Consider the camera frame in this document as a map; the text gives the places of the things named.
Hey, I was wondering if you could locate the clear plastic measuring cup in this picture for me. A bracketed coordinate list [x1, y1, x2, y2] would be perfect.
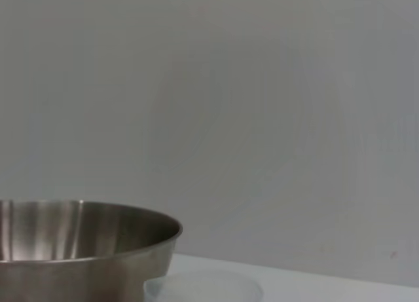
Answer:
[143, 270, 264, 302]

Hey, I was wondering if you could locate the stainless steel mixing bowl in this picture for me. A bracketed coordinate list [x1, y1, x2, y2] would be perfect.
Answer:
[0, 199, 184, 302]

